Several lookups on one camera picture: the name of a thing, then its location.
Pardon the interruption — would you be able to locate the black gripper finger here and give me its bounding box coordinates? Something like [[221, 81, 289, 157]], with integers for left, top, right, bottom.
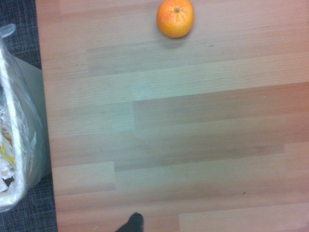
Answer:
[[114, 212, 145, 232]]

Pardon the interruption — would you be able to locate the orange tangerine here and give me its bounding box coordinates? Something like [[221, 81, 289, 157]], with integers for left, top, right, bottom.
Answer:
[[156, 0, 195, 39]]

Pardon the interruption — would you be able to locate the reddish wooden coffee table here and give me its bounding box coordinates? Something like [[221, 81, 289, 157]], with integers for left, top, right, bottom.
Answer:
[[35, 0, 309, 232]]

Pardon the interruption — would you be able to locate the crumpled wrappers and paper trash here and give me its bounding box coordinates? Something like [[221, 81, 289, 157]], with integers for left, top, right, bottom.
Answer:
[[0, 106, 15, 193]]

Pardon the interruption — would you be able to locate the white plastic trash bin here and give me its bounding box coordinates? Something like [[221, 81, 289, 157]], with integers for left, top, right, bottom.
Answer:
[[0, 23, 53, 213]]

